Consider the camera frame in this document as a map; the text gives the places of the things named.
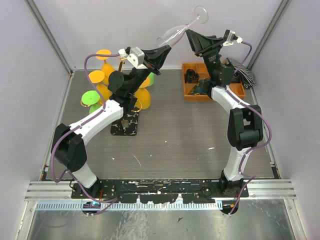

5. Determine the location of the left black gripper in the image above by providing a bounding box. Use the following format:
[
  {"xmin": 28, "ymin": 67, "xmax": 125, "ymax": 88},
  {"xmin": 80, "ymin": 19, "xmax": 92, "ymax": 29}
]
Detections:
[{"xmin": 128, "ymin": 45, "xmax": 172, "ymax": 95}]

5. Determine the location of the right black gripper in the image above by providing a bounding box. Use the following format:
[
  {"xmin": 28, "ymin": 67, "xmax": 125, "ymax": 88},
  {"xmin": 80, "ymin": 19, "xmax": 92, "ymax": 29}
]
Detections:
[{"xmin": 183, "ymin": 30, "xmax": 223, "ymax": 80}]

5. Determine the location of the green goblet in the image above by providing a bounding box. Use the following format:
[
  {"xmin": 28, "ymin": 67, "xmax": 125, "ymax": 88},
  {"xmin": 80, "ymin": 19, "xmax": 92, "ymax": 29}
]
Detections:
[
  {"xmin": 145, "ymin": 72, "xmax": 155, "ymax": 87},
  {"xmin": 80, "ymin": 90, "xmax": 103, "ymax": 114}
]

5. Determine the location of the clear wine glass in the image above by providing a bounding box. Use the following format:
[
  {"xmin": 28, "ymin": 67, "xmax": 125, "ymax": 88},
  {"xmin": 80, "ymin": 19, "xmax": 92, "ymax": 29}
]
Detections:
[{"xmin": 157, "ymin": 6, "xmax": 209, "ymax": 47}]

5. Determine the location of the orange goblet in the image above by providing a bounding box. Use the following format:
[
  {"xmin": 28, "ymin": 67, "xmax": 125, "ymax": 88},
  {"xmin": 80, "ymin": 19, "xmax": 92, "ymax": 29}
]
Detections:
[
  {"xmin": 96, "ymin": 49, "xmax": 115, "ymax": 85},
  {"xmin": 134, "ymin": 80, "xmax": 151, "ymax": 110},
  {"xmin": 88, "ymin": 70, "xmax": 112, "ymax": 101}
]

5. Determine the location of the gold wine glass rack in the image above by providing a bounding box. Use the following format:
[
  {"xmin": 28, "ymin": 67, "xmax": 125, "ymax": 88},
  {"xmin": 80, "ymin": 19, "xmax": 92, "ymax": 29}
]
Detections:
[{"xmin": 79, "ymin": 54, "xmax": 143, "ymax": 137}]

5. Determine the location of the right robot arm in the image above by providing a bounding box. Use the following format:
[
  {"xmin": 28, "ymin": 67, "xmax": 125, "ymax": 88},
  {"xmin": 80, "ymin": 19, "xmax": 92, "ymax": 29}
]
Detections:
[{"xmin": 186, "ymin": 29, "xmax": 263, "ymax": 197}]

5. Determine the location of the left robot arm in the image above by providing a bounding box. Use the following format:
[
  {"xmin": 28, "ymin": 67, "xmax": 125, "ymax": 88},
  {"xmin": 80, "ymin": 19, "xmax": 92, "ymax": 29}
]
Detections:
[{"xmin": 50, "ymin": 44, "xmax": 172, "ymax": 198}]

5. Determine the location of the orange compartment tray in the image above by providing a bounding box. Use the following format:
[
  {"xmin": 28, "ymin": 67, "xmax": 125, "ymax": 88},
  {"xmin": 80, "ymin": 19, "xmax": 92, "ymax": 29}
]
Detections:
[{"xmin": 182, "ymin": 62, "xmax": 246, "ymax": 102}]

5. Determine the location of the dark floral cloth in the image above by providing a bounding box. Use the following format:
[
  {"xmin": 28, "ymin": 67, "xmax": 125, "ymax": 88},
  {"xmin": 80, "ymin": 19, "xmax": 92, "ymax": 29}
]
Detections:
[{"xmin": 188, "ymin": 78, "xmax": 212, "ymax": 96}]

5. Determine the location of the striped cloth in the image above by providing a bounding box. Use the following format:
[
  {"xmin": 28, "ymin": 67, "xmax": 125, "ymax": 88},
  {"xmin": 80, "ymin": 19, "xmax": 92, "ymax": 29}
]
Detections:
[{"xmin": 226, "ymin": 57, "xmax": 256, "ymax": 89}]

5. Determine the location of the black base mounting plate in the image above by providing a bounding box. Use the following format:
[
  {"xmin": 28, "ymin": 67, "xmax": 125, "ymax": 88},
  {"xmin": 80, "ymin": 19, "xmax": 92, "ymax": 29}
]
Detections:
[{"xmin": 70, "ymin": 177, "xmax": 250, "ymax": 204}]

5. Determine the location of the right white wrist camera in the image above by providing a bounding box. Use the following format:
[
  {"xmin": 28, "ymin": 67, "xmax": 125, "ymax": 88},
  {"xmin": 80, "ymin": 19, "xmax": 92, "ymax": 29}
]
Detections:
[{"xmin": 222, "ymin": 29, "xmax": 243, "ymax": 47}]

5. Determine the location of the grey cable duct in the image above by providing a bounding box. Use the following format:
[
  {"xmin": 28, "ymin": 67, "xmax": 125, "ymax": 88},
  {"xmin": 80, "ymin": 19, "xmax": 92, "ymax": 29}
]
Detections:
[{"xmin": 35, "ymin": 200, "xmax": 223, "ymax": 212}]

